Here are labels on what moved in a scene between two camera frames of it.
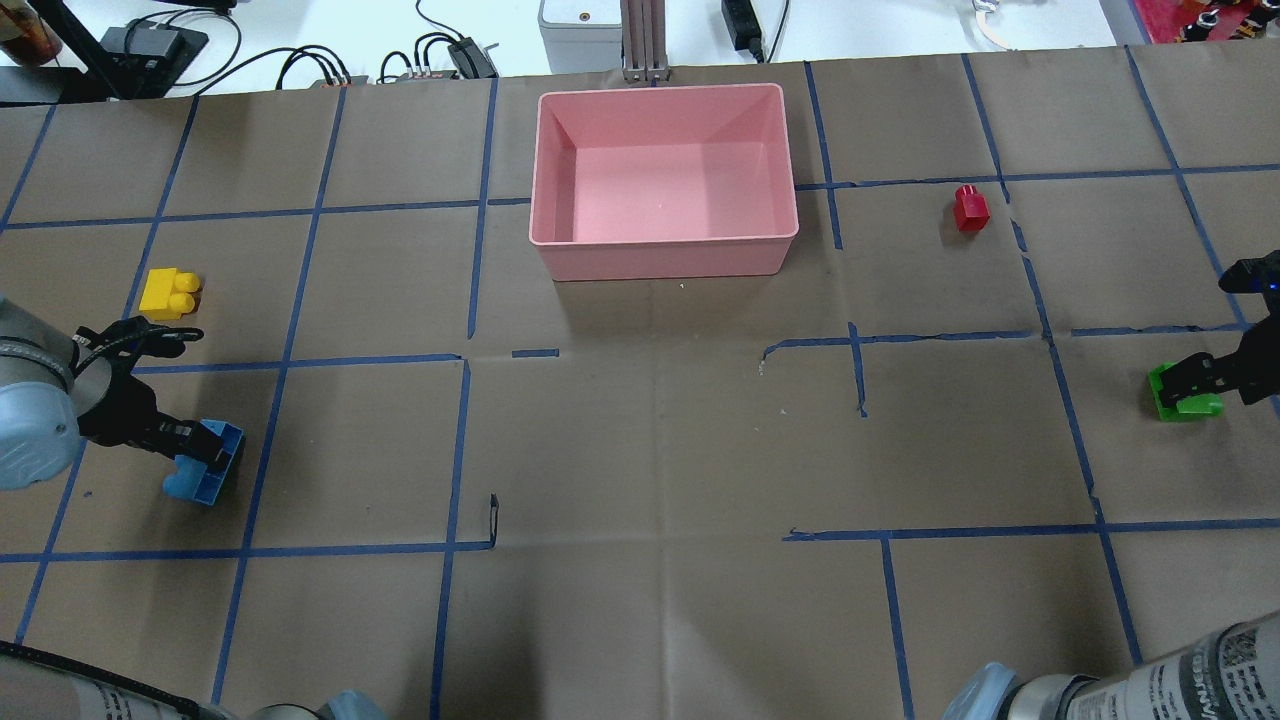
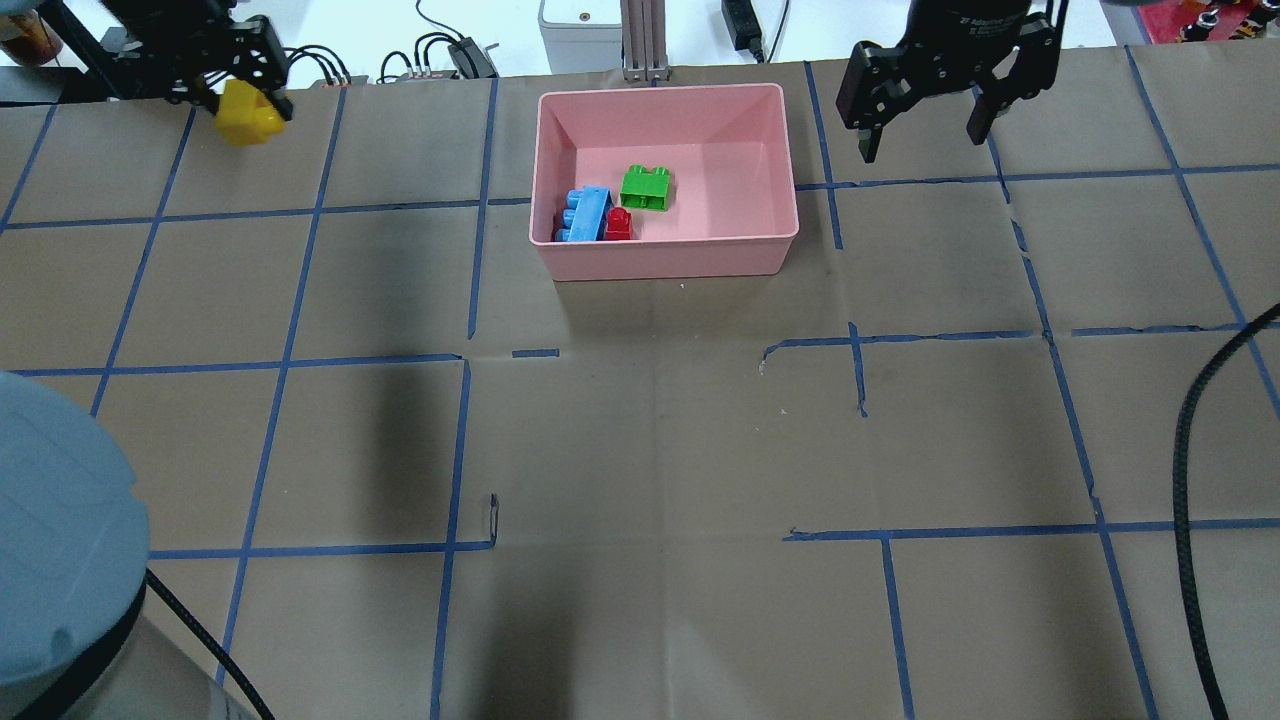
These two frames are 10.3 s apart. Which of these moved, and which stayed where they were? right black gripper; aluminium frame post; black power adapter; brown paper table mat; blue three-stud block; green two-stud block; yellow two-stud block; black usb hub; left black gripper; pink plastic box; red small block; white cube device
Moved: right black gripper; left black gripper; red small block; green two-stud block; blue three-stud block; yellow two-stud block
Stayed: black usb hub; black power adapter; aluminium frame post; pink plastic box; white cube device; brown paper table mat
